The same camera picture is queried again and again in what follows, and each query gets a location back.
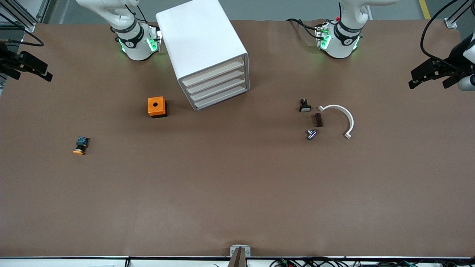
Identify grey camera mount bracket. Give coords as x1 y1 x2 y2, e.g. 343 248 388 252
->
229 245 251 267

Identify yellow mushroom push button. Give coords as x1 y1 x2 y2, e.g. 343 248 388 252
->
73 136 90 155

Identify brown table mat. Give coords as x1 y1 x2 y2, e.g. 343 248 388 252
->
0 19 475 259

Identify aluminium frame profile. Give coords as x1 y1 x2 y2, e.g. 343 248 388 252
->
0 0 56 33
444 0 475 29

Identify orange button enclosure box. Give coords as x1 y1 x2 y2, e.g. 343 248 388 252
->
147 96 168 118

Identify white curved plastic bracket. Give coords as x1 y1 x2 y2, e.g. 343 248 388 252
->
318 105 354 139

